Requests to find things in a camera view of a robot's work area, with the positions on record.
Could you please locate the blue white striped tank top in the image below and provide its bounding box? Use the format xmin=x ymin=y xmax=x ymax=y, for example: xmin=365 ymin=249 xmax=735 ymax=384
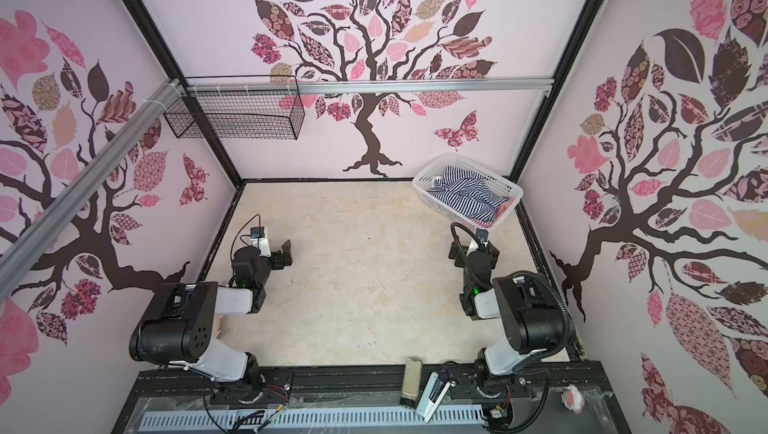
xmin=428 ymin=166 xmax=512 ymax=225

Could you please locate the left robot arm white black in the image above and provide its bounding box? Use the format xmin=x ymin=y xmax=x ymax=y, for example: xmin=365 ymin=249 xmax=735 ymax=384
xmin=129 ymin=241 xmax=293 ymax=401

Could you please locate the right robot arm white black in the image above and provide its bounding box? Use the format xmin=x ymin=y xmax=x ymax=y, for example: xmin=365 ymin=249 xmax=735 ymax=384
xmin=449 ymin=241 xmax=575 ymax=382

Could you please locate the white plastic laundry basket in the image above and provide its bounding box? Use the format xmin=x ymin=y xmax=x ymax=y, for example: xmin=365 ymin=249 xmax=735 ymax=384
xmin=412 ymin=153 xmax=524 ymax=231

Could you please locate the small beige rectangular block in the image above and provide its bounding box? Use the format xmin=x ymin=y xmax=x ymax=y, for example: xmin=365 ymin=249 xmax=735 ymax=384
xmin=400 ymin=357 xmax=423 ymax=409

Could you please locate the white black handheld device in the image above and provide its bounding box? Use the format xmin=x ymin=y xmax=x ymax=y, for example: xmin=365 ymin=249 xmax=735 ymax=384
xmin=416 ymin=372 xmax=451 ymax=423

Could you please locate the small pink white object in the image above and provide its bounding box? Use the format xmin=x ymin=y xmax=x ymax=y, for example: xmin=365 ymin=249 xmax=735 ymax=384
xmin=561 ymin=385 xmax=586 ymax=414

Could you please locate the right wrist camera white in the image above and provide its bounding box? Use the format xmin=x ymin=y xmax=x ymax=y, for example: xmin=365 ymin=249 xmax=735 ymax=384
xmin=468 ymin=229 xmax=489 ymax=253

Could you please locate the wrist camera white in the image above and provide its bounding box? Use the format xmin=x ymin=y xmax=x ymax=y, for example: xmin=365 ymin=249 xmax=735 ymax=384
xmin=468 ymin=229 xmax=489 ymax=253
xmin=250 ymin=226 xmax=271 ymax=257

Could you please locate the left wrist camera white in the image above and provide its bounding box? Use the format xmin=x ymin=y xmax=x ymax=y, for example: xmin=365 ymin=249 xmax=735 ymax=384
xmin=250 ymin=226 xmax=271 ymax=257

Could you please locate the black corrugated cable conduit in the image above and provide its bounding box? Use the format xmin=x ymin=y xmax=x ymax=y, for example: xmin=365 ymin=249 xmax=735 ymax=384
xmin=449 ymin=222 xmax=577 ymax=363

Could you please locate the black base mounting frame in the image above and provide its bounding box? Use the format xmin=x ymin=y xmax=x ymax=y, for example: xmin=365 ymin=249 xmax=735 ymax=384
xmin=112 ymin=361 xmax=631 ymax=433

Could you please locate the black wire mesh basket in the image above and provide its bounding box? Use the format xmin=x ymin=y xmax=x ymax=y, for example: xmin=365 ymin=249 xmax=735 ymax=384
xmin=164 ymin=74 xmax=305 ymax=141

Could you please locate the white slotted cable duct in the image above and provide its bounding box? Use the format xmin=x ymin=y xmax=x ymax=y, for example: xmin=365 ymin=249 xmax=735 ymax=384
xmin=135 ymin=405 xmax=485 ymax=433

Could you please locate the aluminium rail back horizontal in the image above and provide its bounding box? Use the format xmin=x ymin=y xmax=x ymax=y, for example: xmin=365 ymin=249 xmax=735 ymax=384
xmin=186 ymin=76 xmax=554 ymax=95

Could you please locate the aluminium rail left diagonal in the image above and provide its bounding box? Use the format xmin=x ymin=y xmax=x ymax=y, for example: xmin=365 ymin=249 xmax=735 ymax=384
xmin=1 ymin=79 xmax=183 ymax=299

